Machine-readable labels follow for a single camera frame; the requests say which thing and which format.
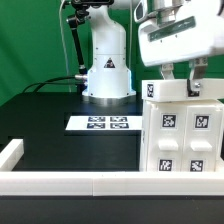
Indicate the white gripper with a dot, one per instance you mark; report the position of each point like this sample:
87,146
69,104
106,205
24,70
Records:
190,37

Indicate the white cabinet top block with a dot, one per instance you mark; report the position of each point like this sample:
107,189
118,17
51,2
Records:
176,90

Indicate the white cabinet body box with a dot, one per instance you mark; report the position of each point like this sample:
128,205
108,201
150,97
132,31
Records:
181,136

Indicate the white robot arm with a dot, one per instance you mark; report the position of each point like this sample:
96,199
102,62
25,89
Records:
109,79

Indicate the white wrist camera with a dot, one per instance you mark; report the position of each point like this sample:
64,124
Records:
145,10

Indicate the white marker base plate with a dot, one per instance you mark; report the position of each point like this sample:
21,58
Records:
108,123

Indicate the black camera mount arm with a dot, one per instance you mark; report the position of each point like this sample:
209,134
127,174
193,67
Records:
81,14

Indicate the white u-shaped obstacle frame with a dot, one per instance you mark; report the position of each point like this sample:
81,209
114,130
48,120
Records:
27,183

